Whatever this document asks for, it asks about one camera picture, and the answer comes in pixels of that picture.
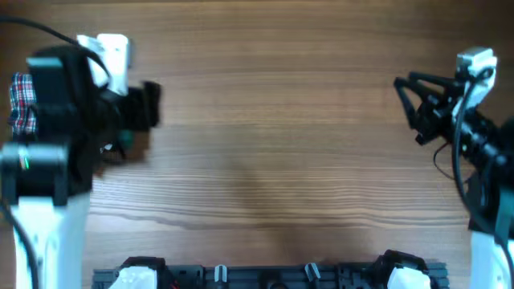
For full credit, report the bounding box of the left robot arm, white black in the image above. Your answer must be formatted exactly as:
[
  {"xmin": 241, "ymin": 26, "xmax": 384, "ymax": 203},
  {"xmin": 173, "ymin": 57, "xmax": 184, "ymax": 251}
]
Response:
[{"xmin": 1, "ymin": 46, "xmax": 161, "ymax": 288}]

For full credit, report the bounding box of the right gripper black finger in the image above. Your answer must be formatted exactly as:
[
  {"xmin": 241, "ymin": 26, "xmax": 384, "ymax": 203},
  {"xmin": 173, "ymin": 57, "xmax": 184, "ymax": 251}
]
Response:
[
  {"xmin": 408, "ymin": 71, "xmax": 458, "ymax": 87},
  {"xmin": 394, "ymin": 77, "xmax": 418, "ymax": 128}
]

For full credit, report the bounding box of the plaid shirt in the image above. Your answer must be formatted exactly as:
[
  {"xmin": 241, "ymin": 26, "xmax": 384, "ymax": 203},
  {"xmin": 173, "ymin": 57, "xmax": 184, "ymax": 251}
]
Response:
[{"xmin": 8, "ymin": 72, "xmax": 38, "ymax": 135}]

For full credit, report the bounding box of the folded dark green garment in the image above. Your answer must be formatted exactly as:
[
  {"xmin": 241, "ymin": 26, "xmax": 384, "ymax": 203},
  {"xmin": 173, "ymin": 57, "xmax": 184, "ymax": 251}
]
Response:
[{"xmin": 117, "ymin": 130, "xmax": 135, "ymax": 149}]

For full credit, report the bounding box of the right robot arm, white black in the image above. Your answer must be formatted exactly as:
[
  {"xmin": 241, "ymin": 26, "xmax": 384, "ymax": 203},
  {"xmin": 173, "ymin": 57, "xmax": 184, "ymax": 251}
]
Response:
[{"xmin": 394, "ymin": 67, "xmax": 513, "ymax": 288}]

